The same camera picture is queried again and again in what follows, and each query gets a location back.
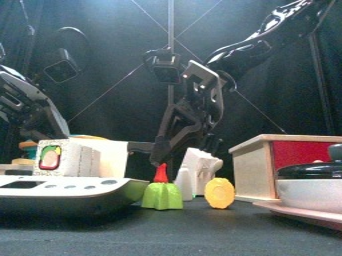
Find white kitchen scale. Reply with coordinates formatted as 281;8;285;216
0;174;152;214

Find tan wooden toy piece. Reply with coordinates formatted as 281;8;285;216
11;157;37;167

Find vertical metal frame pole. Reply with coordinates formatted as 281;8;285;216
168;0;177;111

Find teal toy with orange piece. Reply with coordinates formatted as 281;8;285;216
18;139;41;160

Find wooden box with red panel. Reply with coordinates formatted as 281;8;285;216
228;133;342;203

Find dark slanted frame pole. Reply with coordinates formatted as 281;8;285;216
308;31;337;136

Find green toy with red tip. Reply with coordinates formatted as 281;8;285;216
141;162;185;211

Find pink wooden tray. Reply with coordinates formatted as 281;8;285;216
252;199;342;232

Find white toy knife block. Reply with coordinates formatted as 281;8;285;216
174;147;225;202

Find yellow round toy slice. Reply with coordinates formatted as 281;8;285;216
204;177;237;210

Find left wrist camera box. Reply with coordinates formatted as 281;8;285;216
43;48;85;84

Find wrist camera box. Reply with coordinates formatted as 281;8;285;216
43;48;85;84
144;48;185;85

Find white toy pot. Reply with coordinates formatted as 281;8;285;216
276;178;342;214

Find black knife handles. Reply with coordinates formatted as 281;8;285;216
202;133;225;155

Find thin diagonal frame wire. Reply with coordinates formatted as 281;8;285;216
132;0;289;135
66;0;225;123

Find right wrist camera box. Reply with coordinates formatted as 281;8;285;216
144;48;185;85

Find white toy sushi roll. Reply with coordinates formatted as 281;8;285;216
71;137;132;179

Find black pot lid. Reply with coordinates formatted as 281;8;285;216
276;143;342;180

